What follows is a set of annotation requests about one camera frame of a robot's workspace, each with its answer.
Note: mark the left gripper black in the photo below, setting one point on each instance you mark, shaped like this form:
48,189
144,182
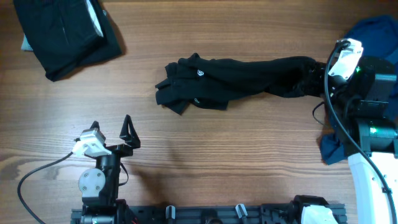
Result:
130,139

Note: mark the black t-shirt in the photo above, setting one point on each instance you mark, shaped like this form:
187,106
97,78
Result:
212,84

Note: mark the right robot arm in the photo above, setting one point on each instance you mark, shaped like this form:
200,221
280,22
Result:
365,137

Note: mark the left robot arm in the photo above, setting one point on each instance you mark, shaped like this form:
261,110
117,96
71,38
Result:
99,186

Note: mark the blue garment pile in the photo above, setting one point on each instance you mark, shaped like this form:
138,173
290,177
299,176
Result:
378,36

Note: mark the folded black garment stack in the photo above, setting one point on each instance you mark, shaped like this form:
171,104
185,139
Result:
67,34

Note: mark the folded grey garment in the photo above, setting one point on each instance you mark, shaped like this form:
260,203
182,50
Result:
25,45

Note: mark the black mounting rail base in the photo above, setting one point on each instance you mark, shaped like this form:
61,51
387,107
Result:
262,214

